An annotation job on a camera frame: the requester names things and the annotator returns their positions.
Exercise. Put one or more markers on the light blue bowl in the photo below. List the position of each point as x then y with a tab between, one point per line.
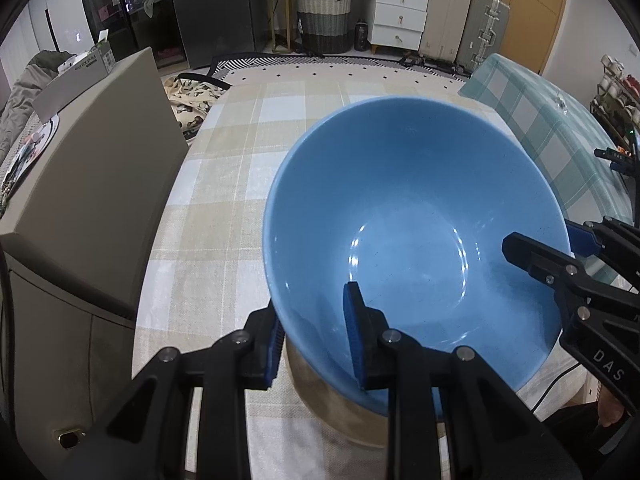
400	185

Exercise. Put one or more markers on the woven laundry basket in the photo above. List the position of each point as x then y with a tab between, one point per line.
322	20

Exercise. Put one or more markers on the wooden door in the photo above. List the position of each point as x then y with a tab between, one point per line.
540	15

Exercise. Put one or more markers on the grey down jacket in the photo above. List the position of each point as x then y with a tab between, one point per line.
25	95

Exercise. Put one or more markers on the black glass cabinet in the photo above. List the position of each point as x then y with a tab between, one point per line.
135	10

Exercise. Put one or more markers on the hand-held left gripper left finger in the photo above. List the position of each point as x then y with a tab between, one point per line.
274	355

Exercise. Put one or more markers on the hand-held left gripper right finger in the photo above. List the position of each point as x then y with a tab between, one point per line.
352	330

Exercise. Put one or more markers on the grey cardboard box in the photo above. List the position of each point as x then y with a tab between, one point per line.
75	80

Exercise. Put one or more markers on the beige checked tablecloth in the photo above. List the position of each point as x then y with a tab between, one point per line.
225	185

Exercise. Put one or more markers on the teal checked tablecloth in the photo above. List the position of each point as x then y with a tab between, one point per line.
545	125

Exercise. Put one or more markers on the patterned tote bag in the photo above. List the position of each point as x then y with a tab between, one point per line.
195	105

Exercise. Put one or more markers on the beige suitcase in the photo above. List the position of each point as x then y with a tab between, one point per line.
445	15

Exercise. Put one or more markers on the dark grey refrigerator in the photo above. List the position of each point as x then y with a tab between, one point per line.
210	10

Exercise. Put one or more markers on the person's dark clothing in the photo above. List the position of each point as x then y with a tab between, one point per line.
575	445

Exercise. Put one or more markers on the black water bottle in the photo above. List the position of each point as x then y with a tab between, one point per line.
361	35

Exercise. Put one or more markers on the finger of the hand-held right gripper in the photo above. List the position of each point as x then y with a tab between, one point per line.
580	240
535	255

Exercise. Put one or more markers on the white dressing table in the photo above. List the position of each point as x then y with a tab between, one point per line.
400	15

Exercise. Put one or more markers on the white wardrobe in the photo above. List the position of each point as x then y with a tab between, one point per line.
50	30

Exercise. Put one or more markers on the shoe rack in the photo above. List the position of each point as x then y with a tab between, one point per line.
617	90

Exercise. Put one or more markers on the round printed mat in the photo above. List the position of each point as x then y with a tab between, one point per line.
25	160

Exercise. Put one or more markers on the silver suitcase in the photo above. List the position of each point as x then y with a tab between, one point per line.
482	25

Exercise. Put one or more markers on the person's right hand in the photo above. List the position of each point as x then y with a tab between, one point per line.
612	405

